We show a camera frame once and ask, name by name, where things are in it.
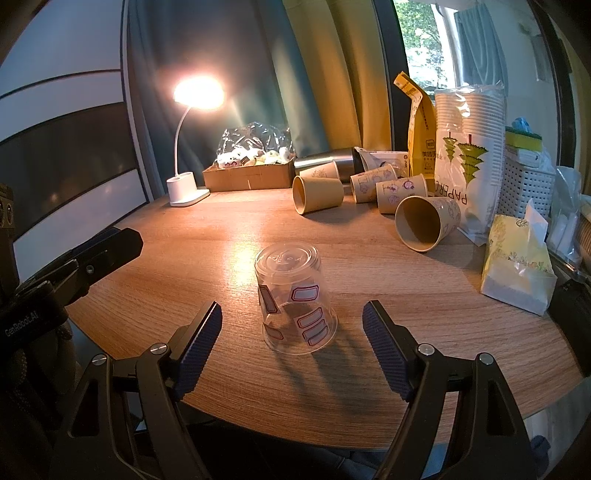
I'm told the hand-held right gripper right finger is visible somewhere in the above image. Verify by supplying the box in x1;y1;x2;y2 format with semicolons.
362;300;539;480

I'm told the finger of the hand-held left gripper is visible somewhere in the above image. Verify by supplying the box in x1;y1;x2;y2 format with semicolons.
17;227;144;308

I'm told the white plastic basket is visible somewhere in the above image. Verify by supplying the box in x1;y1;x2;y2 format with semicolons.
496;147;556;221

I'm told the yellow green sponge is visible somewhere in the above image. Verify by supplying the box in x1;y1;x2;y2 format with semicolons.
504;127;546;153

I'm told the printed yellow paper cup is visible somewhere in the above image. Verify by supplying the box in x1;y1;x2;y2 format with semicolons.
349;165;398;204
375;174;428;215
394;195;463;254

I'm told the yellow tissue pack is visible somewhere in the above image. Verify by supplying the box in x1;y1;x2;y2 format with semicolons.
480;199;558;317

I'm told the teal curtain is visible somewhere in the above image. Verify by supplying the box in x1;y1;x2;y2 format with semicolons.
124;0;310;204

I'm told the yellow paper pouch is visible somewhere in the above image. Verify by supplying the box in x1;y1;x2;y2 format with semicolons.
393;71;437;197

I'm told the yellow curtain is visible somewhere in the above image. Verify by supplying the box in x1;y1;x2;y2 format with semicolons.
281;0;393;155

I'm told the clear plastic bag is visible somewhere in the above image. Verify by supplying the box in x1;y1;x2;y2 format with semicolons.
545;152;591;268

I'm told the bag of white paper cups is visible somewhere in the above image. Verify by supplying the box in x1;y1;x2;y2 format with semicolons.
433;81;506;245

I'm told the plain yellow paper cup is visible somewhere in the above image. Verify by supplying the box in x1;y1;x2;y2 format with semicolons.
300;161;341;182
292;175;345;216

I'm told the cardboard box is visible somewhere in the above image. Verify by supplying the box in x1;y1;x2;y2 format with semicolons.
202;157;297;193

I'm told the white desk lamp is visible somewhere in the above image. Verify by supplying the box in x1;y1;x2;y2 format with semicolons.
167;76;226;207

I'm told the clear plastic cup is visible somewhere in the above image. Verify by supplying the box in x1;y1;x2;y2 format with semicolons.
254;244;339;355

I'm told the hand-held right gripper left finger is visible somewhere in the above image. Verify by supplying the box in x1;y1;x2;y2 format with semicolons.
67;301;223;480

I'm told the steel thermos bottle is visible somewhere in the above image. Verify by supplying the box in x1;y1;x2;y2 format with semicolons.
294;147;370;178

